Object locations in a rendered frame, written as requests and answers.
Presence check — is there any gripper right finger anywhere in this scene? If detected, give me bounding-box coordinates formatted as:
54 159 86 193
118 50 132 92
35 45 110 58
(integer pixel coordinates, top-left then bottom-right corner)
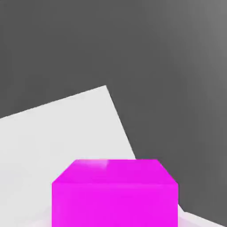
177 204 227 227

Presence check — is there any small magenta cube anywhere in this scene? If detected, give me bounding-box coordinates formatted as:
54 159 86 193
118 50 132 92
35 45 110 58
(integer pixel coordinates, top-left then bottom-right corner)
51 159 179 227

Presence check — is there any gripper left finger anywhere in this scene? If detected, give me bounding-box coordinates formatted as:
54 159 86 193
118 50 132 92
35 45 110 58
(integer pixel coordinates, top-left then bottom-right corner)
23 206 53 227

